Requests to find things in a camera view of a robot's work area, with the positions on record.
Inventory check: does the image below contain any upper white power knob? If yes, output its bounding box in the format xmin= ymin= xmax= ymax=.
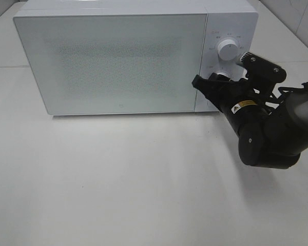
xmin=217 ymin=38 xmax=239 ymax=61

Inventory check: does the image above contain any white timer knob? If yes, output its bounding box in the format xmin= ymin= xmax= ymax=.
xmin=218 ymin=72 xmax=230 ymax=77

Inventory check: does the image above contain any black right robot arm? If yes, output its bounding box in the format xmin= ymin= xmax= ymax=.
xmin=192 ymin=73 xmax=308 ymax=169

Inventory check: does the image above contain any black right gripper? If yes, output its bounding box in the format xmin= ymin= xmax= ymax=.
xmin=191 ymin=73 xmax=271 ymax=136

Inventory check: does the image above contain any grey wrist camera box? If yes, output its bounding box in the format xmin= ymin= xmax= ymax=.
xmin=237 ymin=52 xmax=286 ymax=94

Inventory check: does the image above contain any white microwave oven body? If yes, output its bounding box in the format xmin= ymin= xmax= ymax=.
xmin=17 ymin=0 xmax=260 ymax=119

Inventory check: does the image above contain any white microwave door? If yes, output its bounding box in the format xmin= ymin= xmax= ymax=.
xmin=14 ymin=14 xmax=207 ymax=115

